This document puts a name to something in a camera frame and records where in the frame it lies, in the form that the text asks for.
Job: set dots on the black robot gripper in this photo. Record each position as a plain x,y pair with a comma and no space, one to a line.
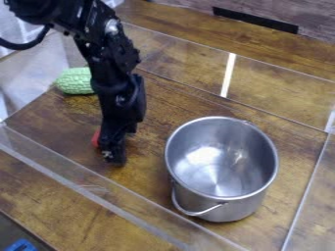
123,106

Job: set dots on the pink handled metal spoon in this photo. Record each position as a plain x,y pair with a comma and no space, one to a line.
95,139

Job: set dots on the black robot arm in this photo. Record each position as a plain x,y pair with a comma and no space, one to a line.
91,22

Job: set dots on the stainless steel pot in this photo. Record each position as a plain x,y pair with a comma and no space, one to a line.
222,162

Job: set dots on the blue object at corner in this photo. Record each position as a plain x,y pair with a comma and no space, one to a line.
22,245

